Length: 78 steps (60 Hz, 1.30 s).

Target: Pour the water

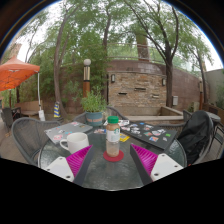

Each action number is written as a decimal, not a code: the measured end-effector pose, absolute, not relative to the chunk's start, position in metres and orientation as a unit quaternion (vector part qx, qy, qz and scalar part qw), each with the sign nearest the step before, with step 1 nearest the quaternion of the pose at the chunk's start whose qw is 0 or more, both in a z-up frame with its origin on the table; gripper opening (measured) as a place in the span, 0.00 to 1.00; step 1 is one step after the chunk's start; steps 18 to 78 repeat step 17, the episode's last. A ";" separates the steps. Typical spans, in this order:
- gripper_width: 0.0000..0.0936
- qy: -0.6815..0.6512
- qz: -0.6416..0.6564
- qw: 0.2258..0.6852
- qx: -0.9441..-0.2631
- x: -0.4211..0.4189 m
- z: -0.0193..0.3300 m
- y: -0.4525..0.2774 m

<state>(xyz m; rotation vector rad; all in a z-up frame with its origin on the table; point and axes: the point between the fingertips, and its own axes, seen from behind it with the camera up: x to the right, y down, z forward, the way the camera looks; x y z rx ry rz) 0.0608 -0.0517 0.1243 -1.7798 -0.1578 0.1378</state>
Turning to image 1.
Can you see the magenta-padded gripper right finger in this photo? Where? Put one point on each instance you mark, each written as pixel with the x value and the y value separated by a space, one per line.
pixel 163 166

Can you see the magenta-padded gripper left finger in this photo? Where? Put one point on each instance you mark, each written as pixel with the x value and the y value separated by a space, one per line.
pixel 60 166

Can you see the green-capped coffee drink bottle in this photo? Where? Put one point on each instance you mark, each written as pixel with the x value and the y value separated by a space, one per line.
pixel 113 140

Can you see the white ceramic mug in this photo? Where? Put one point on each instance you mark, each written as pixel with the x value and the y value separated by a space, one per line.
pixel 77 142

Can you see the black laptop with stickers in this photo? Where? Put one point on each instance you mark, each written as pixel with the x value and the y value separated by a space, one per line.
pixel 150 135

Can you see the grey laptop with stickers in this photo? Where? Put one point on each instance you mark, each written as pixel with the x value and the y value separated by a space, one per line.
pixel 66 130

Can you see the black backpack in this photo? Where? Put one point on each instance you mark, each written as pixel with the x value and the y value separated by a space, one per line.
pixel 195 136

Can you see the small yellow packet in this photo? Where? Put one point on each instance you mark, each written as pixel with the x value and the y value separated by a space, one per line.
pixel 124 137

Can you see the flat round red coaster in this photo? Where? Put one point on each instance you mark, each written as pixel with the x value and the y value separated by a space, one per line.
pixel 113 158

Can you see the blue yellow striped cone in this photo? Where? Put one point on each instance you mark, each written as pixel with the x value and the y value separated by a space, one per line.
pixel 57 110

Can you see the white sticker sheet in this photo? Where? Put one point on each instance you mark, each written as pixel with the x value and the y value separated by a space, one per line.
pixel 124 123

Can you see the green plant in teal pot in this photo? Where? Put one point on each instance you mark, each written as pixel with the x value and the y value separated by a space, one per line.
pixel 94 118

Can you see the black metal patio chair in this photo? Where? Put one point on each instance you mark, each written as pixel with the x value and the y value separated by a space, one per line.
pixel 219 140

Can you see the round metal patio table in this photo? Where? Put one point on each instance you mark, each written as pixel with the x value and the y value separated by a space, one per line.
pixel 215 116

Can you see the leaning thin-trunked tree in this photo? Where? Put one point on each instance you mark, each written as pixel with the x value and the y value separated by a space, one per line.
pixel 58 83

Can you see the orange canopy tent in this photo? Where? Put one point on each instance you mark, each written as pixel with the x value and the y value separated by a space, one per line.
pixel 16 73

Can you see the grey wall utility box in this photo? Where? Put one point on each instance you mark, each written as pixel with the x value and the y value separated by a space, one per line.
pixel 175 100

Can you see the tall tree by stone wall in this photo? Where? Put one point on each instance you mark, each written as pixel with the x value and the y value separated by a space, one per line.
pixel 168 86

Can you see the black wall lantern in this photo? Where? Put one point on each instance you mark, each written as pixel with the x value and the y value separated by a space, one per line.
pixel 113 78
pixel 163 82

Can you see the globe-topped lamp post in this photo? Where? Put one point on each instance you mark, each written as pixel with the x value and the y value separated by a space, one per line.
pixel 87 80

